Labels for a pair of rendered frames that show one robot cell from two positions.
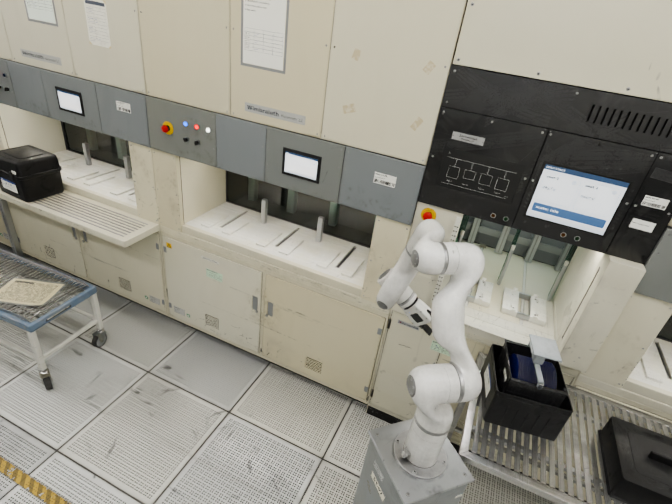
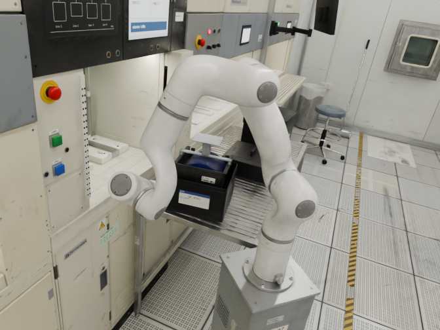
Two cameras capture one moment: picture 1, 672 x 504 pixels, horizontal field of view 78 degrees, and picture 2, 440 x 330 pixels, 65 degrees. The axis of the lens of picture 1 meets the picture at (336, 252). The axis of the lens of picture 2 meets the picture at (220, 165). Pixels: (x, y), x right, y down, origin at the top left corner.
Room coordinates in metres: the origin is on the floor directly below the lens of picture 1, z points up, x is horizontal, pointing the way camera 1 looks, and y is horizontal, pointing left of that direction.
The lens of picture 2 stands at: (1.20, 0.58, 1.66)
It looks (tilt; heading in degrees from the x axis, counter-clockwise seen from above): 26 degrees down; 269
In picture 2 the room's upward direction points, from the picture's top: 8 degrees clockwise
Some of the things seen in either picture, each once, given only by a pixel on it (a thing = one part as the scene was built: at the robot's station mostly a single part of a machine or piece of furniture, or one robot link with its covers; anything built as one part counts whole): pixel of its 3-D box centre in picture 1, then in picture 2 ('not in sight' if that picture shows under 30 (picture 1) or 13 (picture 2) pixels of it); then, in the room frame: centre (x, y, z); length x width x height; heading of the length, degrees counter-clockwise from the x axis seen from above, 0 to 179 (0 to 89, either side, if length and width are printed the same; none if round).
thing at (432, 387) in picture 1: (432, 396); (289, 209); (0.93, -0.37, 1.07); 0.19 x 0.12 x 0.24; 106
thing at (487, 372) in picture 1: (521, 389); (201, 185); (1.24, -0.83, 0.85); 0.28 x 0.28 x 0.17; 80
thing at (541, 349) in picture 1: (528, 376); (203, 170); (1.24, -0.83, 0.93); 0.24 x 0.20 x 0.32; 170
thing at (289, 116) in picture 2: not in sight; (268, 128); (0.86, -1.63, 0.89); 0.29 x 0.29 x 0.25; 67
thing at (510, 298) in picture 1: (523, 305); (99, 147); (1.78, -0.99, 0.89); 0.22 x 0.21 x 0.04; 160
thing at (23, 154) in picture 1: (27, 172); not in sight; (2.38, 2.00, 0.93); 0.30 x 0.28 x 0.26; 68
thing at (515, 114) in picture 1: (497, 269); (51, 136); (1.96, -0.88, 0.98); 0.95 x 0.88 x 1.95; 160
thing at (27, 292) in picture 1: (27, 290); not in sight; (1.81, 1.71, 0.47); 0.31 x 0.23 x 0.02; 92
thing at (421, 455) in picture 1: (425, 437); (272, 253); (0.94, -0.40, 0.85); 0.19 x 0.19 x 0.18
